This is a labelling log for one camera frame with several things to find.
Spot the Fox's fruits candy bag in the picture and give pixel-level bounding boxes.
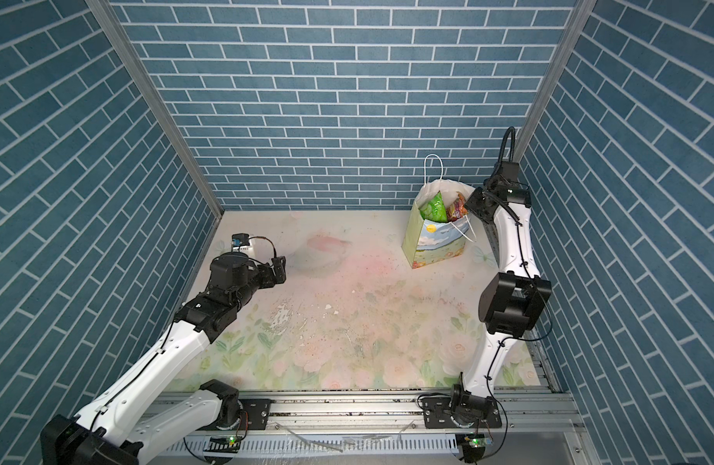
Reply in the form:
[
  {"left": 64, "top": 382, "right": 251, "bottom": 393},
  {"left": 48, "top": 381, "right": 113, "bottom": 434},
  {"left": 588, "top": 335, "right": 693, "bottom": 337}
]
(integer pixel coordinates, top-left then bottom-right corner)
[{"left": 446, "top": 193, "right": 468, "bottom": 222}]

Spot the green snack bag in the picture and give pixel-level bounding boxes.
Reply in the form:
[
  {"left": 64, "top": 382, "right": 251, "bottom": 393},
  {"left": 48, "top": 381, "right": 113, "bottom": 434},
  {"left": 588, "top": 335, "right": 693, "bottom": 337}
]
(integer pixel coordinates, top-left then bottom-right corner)
[{"left": 419, "top": 192, "right": 448, "bottom": 223}]

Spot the green floral paper bag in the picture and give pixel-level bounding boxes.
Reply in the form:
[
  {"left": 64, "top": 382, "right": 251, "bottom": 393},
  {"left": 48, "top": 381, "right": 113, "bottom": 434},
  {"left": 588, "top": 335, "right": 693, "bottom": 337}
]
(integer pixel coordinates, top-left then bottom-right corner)
[{"left": 401, "top": 154, "right": 478, "bottom": 269}]

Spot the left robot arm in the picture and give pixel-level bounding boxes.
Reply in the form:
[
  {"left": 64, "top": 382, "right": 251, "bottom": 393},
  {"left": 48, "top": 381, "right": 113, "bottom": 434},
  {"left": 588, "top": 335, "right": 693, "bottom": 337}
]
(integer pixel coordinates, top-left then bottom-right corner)
[{"left": 40, "top": 250, "right": 286, "bottom": 464}]

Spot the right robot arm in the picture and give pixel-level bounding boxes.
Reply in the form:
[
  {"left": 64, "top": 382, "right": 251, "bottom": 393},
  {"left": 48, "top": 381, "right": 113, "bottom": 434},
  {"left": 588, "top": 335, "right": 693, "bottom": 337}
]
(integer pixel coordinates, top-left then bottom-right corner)
[{"left": 450, "top": 161, "right": 552, "bottom": 427}]

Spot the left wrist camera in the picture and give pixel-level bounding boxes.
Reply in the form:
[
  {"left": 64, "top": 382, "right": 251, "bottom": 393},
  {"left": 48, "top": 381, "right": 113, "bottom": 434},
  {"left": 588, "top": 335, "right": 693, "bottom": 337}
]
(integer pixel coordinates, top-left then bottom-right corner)
[{"left": 230, "top": 232, "right": 254, "bottom": 257}]

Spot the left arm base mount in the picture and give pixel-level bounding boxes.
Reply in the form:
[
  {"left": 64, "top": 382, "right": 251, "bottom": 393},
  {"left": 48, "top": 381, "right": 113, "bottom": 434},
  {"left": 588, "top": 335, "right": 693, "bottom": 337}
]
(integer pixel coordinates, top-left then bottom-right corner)
[{"left": 198, "top": 398, "right": 273, "bottom": 435}]

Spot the white vented cable tray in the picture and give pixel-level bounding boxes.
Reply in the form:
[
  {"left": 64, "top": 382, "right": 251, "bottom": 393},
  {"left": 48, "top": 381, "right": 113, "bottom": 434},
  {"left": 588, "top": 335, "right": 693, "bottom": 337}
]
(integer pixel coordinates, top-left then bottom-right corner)
[{"left": 161, "top": 433, "right": 459, "bottom": 458}]

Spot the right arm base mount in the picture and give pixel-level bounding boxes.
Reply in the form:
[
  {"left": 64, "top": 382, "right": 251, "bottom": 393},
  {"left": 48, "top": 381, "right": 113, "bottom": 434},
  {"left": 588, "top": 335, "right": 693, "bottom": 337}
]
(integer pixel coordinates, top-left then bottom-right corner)
[{"left": 416, "top": 393, "right": 502, "bottom": 429}]

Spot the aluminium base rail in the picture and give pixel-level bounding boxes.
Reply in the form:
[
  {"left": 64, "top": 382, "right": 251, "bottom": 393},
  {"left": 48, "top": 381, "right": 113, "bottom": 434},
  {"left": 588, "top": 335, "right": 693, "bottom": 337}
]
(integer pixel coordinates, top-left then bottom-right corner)
[{"left": 103, "top": 388, "right": 585, "bottom": 437}]

